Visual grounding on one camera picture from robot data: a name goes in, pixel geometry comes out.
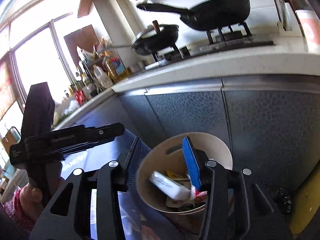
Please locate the yellow wooden furniture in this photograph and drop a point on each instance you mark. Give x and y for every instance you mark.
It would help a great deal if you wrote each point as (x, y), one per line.
(307, 205)

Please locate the white plastic jug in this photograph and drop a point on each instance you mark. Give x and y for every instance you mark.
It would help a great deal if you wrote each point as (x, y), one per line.
(101, 77)

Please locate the black wok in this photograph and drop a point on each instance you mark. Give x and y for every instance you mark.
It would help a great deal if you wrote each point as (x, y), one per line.
(157, 41)

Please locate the grey kitchen cabinets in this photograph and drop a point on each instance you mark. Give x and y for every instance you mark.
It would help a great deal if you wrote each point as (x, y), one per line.
(262, 130)

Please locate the black plastic bag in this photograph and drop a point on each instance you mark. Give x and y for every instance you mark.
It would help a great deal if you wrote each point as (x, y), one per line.
(282, 200)

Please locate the white tissue pack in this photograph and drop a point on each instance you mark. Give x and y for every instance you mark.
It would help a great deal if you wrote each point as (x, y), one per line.
(167, 185)

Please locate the person's left hand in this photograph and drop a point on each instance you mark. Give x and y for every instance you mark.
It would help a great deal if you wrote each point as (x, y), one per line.
(30, 200)

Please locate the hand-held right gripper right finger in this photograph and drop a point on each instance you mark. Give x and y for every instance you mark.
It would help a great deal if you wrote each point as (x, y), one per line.
(191, 162)

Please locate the gas stove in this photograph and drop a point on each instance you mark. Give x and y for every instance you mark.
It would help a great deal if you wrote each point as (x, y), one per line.
(225, 46)

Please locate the person's left forearm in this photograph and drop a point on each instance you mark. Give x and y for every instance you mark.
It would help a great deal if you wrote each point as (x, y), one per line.
(12, 212)

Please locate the yellow snack packet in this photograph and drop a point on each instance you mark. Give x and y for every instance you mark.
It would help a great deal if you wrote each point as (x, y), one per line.
(175, 175)

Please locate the large yellow oil bottle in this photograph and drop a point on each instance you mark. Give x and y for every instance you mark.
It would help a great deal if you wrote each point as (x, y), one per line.
(116, 67)

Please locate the red packet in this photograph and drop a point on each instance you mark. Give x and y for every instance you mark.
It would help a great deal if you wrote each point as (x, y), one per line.
(80, 97)

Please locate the white orange container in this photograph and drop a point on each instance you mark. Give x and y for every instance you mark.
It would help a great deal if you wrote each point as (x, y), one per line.
(308, 30)

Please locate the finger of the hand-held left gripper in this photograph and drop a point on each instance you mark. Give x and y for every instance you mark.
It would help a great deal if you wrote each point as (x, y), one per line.
(107, 132)

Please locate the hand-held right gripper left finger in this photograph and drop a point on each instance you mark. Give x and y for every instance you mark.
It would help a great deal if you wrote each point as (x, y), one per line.
(131, 165)

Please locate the beige wastebasket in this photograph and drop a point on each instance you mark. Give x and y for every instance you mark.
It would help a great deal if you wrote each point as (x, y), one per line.
(160, 155)

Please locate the black frying pan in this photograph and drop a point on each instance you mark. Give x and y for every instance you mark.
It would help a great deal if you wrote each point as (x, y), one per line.
(220, 12)

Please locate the patterned window blind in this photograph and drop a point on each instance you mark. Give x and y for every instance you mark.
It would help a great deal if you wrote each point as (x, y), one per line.
(6, 90)

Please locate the pink foil wrapper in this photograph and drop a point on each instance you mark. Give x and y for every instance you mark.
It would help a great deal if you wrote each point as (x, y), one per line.
(198, 196)

